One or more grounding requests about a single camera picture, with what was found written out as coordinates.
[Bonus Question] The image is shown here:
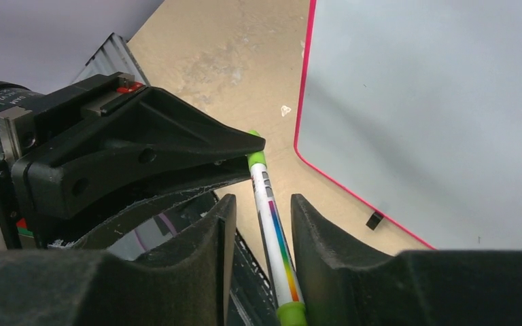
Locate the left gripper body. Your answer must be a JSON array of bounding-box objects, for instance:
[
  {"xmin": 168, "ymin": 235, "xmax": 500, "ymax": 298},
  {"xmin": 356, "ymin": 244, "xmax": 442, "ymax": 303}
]
[{"xmin": 0, "ymin": 72, "xmax": 146, "ymax": 249}]

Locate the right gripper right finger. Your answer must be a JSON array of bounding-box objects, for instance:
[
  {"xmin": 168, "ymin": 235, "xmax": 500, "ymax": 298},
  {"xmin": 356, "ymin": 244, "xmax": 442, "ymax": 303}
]
[{"xmin": 290, "ymin": 194, "xmax": 522, "ymax": 325}]

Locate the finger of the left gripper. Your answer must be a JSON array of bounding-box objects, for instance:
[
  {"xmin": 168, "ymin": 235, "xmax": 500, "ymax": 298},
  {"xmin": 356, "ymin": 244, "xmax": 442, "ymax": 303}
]
[
  {"xmin": 49, "ymin": 156, "xmax": 249, "ymax": 249},
  {"xmin": 12, "ymin": 87, "xmax": 265, "ymax": 219}
]

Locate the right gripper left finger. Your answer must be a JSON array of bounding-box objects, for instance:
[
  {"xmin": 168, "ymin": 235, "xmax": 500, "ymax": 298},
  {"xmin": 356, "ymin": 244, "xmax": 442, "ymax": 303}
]
[{"xmin": 0, "ymin": 194, "xmax": 237, "ymax": 325}]

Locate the white green marker pen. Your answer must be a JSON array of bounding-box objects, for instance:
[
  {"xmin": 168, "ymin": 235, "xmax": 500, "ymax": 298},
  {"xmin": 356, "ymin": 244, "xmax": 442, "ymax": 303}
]
[{"xmin": 248, "ymin": 162, "xmax": 309, "ymax": 326}]

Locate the pink framed whiteboard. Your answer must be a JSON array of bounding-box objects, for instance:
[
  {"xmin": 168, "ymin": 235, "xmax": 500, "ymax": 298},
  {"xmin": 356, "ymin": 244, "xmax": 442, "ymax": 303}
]
[{"xmin": 294, "ymin": 1, "xmax": 522, "ymax": 250}]

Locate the green marker cap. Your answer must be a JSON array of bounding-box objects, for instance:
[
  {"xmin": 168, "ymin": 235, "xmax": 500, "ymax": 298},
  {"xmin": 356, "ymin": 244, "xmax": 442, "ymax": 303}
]
[{"xmin": 247, "ymin": 150, "xmax": 267, "ymax": 171}]

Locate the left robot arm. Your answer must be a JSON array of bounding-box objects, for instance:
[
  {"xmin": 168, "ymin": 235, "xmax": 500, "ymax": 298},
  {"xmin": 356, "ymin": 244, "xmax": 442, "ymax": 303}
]
[{"xmin": 0, "ymin": 72, "xmax": 265, "ymax": 249}]

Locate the black whiteboard stand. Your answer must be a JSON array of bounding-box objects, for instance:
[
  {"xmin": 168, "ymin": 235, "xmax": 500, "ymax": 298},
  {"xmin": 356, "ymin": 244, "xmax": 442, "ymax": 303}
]
[{"xmin": 366, "ymin": 211, "xmax": 385, "ymax": 230}]

